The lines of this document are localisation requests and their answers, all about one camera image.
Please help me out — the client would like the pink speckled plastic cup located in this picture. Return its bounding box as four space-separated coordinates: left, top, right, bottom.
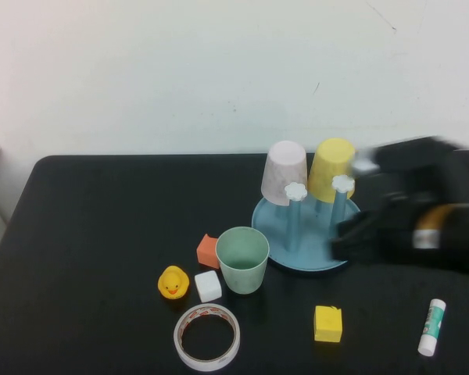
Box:
260 140 310 207

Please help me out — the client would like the yellow speckled plastic cup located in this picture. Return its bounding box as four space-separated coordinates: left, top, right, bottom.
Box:
306 137 356 205

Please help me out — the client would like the yellow rubber duck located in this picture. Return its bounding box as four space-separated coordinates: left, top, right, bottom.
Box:
157 265 191 301

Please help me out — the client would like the white green glue stick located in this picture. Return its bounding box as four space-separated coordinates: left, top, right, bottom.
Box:
417 298 447 357

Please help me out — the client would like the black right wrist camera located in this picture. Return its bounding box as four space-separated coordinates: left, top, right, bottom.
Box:
351 135 467 185

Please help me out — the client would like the white foam cube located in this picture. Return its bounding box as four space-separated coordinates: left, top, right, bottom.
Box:
194 270 223 303

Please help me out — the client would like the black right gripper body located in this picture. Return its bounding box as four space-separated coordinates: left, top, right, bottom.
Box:
374 190 420 268

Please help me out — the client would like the blue cup stand with posts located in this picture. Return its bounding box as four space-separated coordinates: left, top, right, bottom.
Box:
251 174 363 273

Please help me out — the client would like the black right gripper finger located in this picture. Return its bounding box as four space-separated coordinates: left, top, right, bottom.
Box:
330 234 381 264
337 210 384 240

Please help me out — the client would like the white double-sided tape roll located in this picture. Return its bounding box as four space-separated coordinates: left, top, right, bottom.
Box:
173 302 242 372

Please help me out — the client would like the yellow foam cube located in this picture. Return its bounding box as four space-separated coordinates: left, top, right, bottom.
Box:
313 305 343 344

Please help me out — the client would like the orange foam cube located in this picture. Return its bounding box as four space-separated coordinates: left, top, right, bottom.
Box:
195 233 222 270

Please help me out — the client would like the green speckled plastic cup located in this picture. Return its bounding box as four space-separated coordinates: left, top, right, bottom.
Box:
214 226 270 295

